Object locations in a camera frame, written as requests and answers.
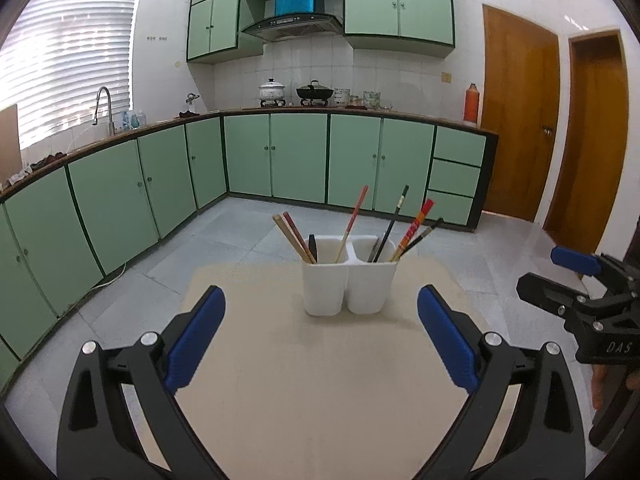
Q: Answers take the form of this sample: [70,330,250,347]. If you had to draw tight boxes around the red patterned chopstick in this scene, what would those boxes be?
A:
[334,185,369,263]
[283,211,314,264]
[390,198,434,262]

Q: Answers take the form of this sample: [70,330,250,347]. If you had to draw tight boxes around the black chopstick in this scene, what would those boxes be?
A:
[398,217,444,260]
[372,184,410,262]

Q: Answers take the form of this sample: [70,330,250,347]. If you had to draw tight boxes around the silver spoon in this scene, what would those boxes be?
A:
[367,236,383,263]

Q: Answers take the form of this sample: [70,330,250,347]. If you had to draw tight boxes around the plain bamboo chopstick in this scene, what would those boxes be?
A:
[271,213,316,265]
[275,213,317,265]

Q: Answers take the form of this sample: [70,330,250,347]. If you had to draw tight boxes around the black spoon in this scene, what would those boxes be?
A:
[308,234,318,263]

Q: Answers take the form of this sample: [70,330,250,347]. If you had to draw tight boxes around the person right hand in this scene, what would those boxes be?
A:
[590,364,639,411]

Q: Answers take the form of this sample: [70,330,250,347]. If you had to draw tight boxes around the wooden door right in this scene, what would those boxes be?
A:
[544,30,629,254]

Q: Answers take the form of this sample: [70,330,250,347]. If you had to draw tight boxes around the wooden door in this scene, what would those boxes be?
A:
[544,30,629,254]
[482,4,561,221]

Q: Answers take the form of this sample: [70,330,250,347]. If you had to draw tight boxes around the orange thermos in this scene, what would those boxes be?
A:
[463,84,480,124]

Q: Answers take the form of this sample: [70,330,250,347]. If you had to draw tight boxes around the green lower cabinets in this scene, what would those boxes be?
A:
[1,108,498,382]

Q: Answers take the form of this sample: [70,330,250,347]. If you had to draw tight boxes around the green cabinets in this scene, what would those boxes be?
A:
[1,108,498,382]
[186,0,456,64]

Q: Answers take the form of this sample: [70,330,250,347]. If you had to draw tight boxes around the white twin utensil holder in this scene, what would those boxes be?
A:
[302,235,398,316]

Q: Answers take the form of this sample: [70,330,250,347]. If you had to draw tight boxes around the patterned mug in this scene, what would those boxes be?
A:
[362,91,381,110]

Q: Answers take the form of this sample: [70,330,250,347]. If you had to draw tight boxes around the cardboard box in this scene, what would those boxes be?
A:
[0,104,23,185]

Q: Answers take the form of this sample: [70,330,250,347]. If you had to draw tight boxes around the chrome faucet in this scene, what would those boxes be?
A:
[91,86,116,137]

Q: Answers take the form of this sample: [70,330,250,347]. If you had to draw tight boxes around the green upper cabinets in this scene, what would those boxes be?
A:
[186,0,456,64]

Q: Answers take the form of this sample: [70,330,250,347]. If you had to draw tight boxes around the black wok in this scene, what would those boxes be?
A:
[296,79,334,107]

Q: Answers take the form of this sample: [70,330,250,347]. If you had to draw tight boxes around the white lidded pot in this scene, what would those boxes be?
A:
[258,78,286,107]

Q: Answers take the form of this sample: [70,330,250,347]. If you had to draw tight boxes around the black range hood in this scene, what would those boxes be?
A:
[242,13,344,42]

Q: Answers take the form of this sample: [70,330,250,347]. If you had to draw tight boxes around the window blinds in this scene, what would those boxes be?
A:
[1,0,139,148]

